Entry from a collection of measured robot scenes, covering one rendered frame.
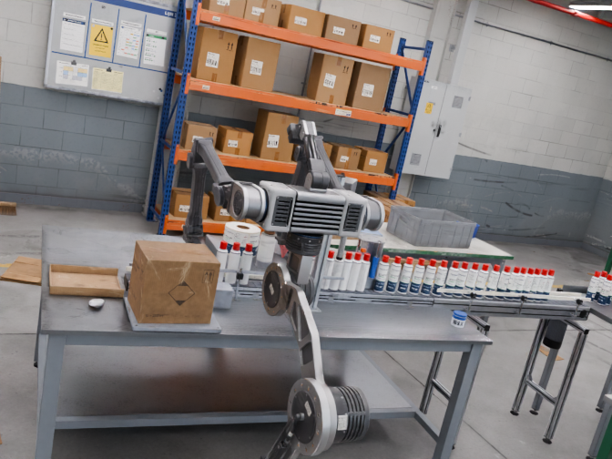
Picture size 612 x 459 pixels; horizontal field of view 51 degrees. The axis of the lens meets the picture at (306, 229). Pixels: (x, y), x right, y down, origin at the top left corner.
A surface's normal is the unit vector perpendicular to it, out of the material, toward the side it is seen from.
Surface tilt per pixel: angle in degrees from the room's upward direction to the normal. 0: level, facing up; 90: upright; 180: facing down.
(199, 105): 90
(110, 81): 90
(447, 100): 90
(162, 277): 90
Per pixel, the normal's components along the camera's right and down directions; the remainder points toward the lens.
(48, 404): 0.36, 0.30
